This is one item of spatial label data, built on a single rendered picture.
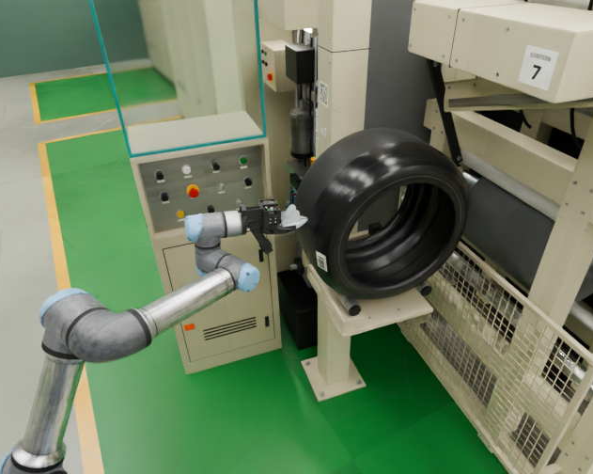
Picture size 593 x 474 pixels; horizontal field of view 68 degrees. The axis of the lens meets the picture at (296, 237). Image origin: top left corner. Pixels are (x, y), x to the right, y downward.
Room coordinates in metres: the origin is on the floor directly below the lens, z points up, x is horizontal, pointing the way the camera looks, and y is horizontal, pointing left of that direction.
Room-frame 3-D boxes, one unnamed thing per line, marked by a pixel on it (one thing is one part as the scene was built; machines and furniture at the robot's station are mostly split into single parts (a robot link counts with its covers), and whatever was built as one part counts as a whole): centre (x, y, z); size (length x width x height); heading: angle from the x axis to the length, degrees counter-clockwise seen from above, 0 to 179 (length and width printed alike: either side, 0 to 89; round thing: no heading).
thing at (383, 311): (1.29, -0.27, 0.80); 0.37 x 0.36 x 0.02; 108
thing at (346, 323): (1.25, -0.14, 0.84); 0.36 x 0.09 x 0.06; 18
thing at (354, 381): (1.53, -0.17, 0.01); 0.27 x 0.27 x 0.02; 18
